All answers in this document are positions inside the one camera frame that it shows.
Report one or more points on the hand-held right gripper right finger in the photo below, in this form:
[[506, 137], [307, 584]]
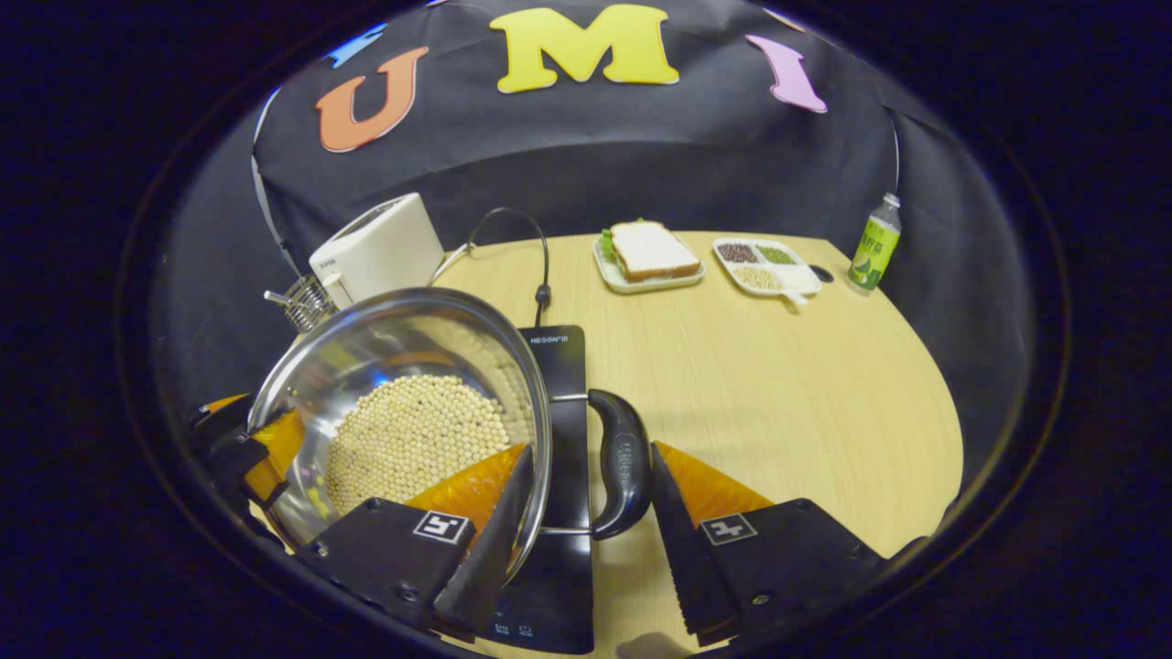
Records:
[[678, 549]]

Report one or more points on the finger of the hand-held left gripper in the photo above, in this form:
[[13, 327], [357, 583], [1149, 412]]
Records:
[[279, 439], [215, 416]]

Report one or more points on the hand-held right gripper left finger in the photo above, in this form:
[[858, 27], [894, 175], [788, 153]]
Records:
[[490, 558]]

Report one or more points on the black induction cooktop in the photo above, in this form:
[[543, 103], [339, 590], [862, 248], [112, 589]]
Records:
[[568, 439]]

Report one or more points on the pile of soybeans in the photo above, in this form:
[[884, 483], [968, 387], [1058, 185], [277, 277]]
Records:
[[412, 439]]

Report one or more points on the white toaster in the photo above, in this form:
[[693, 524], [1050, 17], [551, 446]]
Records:
[[385, 247]]

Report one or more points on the white rectangular plate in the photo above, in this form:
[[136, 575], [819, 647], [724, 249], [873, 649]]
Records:
[[641, 285]]

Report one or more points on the white divided dish of beans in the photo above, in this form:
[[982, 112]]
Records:
[[797, 277]]

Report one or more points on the sandwich with lettuce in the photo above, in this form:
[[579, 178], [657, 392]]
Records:
[[650, 249]]

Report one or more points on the green label tea bottle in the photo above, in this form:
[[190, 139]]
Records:
[[874, 252]]

